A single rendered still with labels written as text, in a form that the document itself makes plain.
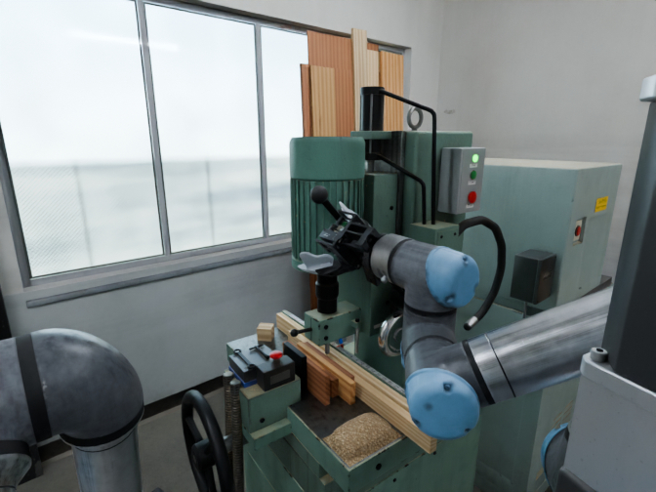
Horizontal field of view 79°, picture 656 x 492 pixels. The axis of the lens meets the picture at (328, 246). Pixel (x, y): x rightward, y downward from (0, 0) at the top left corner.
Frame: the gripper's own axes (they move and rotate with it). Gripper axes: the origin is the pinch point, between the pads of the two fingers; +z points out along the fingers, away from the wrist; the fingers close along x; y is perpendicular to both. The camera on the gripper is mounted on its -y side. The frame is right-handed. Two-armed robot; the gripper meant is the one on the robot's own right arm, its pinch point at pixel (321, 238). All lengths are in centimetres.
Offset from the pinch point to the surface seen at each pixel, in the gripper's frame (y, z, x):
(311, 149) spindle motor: 10.7, 7.5, -14.1
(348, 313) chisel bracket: -26.8, 8.8, 6.4
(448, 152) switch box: -14.0, -0.9, -38.1
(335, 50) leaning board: -27, 148, -131
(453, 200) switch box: -22.2, -3.5, -30.1
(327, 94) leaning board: -38, 141, -105
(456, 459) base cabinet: -77, -10, 20
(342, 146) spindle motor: 7.5, 3.8, -18.3
